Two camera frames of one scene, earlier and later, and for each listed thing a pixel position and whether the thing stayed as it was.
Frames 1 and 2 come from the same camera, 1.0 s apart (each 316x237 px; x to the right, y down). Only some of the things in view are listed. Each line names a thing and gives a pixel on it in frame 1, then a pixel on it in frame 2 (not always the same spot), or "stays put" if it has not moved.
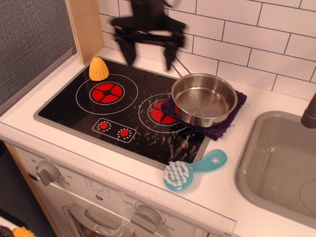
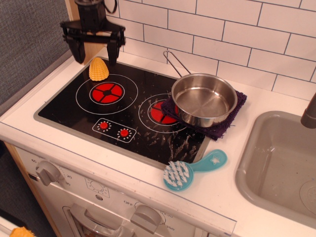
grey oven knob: x=146 y=218 stays put
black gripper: x=149 y=24 → x=92 y=25
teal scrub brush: x=178 y=176 stays put
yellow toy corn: x=98 y=70 stays put
